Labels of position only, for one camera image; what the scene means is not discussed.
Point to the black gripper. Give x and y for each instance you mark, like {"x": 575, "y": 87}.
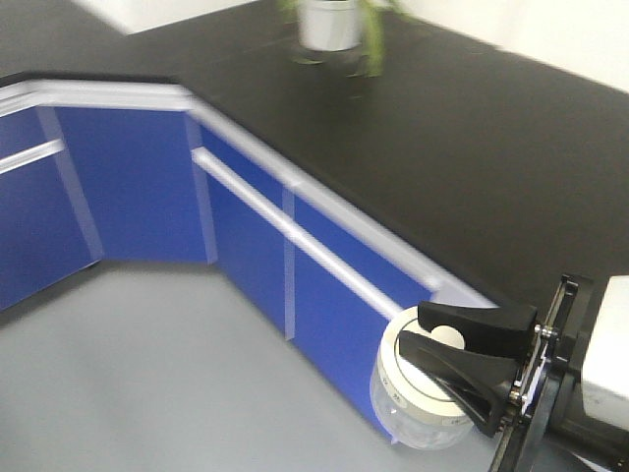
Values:
{"x": 552, "y": 408}

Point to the glass jar with white lid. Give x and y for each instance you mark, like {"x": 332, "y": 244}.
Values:
{"x": 410, "y": 407}

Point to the potted green plant near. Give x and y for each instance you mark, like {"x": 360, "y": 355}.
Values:
{"x": 352, "y": 28}

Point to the blue lab cabinets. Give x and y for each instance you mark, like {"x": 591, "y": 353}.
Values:
{"x": 138, "y": 172}

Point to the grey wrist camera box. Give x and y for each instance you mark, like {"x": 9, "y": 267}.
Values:
{"x": 592, "y": 402}

